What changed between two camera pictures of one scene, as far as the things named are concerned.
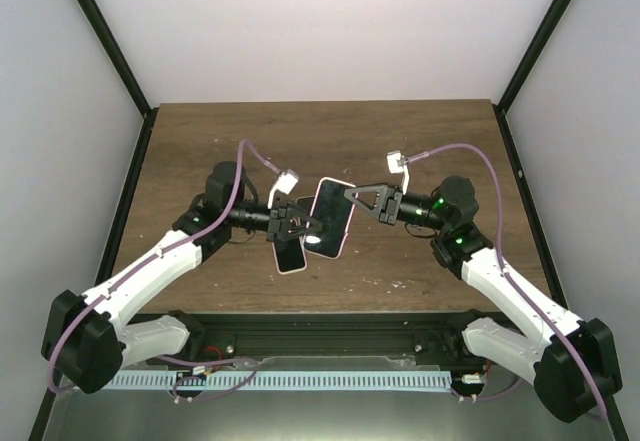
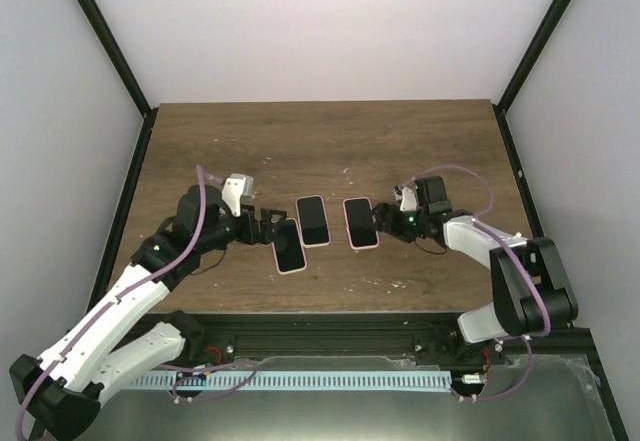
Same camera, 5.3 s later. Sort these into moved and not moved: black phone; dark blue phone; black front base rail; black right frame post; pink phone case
Moved: pink phone case; dark blue phone
Not moved: black phone; black right frame post; black front base rail
